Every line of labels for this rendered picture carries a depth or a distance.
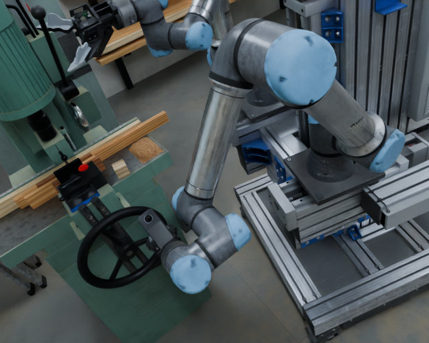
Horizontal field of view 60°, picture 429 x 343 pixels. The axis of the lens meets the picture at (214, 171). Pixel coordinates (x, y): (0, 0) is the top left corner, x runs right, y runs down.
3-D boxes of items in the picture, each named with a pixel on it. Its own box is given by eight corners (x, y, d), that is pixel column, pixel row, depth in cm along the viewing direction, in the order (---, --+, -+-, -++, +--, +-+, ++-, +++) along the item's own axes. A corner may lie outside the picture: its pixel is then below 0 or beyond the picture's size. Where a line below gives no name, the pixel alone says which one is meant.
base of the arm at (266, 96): (273, 82, 160) (270, 60, 153) (290, 97, 149) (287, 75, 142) (241, 94, 158) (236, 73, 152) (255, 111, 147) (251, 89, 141)
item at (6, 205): (-12, 225, 121) (-22, 215, 117) (-13, 222, 122) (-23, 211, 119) (145, 131, 139) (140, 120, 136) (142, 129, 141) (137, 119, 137)
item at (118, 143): (21, 209, 123) (14, 201, 120) (20, 206, 124) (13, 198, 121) (169, 120, 141) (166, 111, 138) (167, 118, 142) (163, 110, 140)
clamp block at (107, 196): (84, 237, 111) (69, 218, 105) (69, 213, 120) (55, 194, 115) (126, 209, 116) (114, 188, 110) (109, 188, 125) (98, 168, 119)
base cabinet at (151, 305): (135, 359, 170) (56, 276, 123) (90, 278, 210) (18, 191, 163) (213, 296, 184) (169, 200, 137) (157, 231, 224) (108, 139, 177)
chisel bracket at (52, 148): (58, 169, 119) (43, 149, 114) (45, 151, 129) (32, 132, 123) (78, 157, 122) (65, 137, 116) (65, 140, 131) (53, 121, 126)
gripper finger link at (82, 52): (62, 60, 94) (77, 32, 97) (67, 73, 99) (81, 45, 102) (75, 65, 94) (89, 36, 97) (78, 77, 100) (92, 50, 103)
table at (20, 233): (16, 291, 106) (3, 280, 102) (-4, 231, 127) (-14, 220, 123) (188, 175, 125) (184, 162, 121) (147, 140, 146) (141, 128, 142)
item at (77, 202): (72, 213, 106) (62, 200, 103) (60, 194, 114) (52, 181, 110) (112, 188, 111) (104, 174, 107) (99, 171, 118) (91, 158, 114)
